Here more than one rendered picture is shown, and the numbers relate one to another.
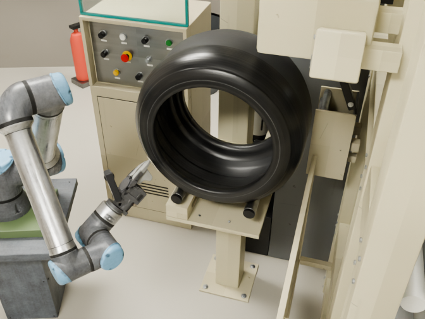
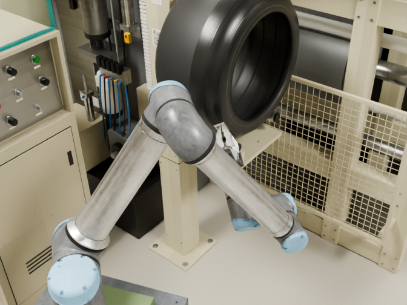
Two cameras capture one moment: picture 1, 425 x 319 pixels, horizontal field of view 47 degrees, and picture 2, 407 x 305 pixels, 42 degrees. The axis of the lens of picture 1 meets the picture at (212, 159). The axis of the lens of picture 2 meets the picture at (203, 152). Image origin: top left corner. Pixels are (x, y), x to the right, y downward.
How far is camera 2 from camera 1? 1.91 m
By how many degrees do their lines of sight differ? 53
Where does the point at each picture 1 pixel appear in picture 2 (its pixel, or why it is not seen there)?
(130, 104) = (17, 160)
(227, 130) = not seen: hidden behind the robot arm
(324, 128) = not seen: hidden behind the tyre
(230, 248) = (192, 207)
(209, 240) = (127, 245)
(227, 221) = (257, 142)
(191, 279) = (168, 273)
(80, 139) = not seen: outside the picture
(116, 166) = (13, 255)
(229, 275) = (193, 235)
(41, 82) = (180, 92)
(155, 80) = (228, 35)
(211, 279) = (178, 257)
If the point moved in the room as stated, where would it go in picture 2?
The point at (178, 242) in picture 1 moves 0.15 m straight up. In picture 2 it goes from (113, 270) to (109, 250)
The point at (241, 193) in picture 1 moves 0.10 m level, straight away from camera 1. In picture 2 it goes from (277, 100) to (254, 95)
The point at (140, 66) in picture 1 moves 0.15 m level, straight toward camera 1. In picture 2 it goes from (8, 108) to (43, 112)
